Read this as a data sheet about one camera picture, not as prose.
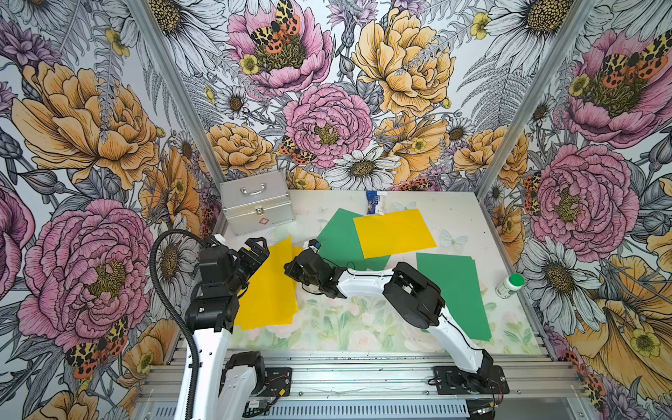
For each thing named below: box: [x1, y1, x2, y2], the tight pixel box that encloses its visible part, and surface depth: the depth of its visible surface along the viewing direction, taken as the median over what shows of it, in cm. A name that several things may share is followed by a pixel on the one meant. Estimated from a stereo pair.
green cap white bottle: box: [495, 273, 526, 300], surface depth 87 cm
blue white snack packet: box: [365, 190, 380, 215], surface depth 118 cm
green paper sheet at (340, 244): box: [315, 208, 392, 271], surface depth 111 cm
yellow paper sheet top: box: [234, 236, 303, 331], surface depth 87 cm
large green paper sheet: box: [415, 252, 492, 343], surface depth 97 cm
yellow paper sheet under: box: [353, 208, 438, 259], surface depth 111 cm
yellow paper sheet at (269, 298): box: [234, 236, 304, 331], surface depth 87 cm
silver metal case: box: [219, 169, 295, 237], surface depth 104 cm
